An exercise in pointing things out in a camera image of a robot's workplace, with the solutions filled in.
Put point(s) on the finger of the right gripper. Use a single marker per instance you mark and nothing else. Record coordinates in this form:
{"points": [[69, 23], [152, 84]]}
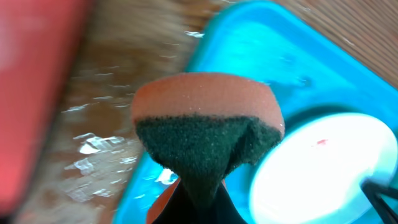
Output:
{"points": [[374, 192]]}

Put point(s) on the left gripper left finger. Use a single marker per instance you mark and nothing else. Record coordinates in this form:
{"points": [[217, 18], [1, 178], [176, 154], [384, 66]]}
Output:
{"points": [[173, 206]]}

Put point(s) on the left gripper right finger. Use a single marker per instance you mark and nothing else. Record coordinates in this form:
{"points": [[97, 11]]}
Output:
{"points": [[225, 211]]}

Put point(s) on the light blue plate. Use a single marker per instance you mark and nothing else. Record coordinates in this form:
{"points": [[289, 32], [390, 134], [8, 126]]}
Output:
{"points": [[315, 174]]}

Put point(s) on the black bow-shaped sponge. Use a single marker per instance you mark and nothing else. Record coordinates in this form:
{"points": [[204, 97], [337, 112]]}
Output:
{"points": [[202, 126]]}

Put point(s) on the dark red tray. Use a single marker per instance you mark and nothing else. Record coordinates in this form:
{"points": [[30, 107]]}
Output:
{"points": [[39, 39]]}

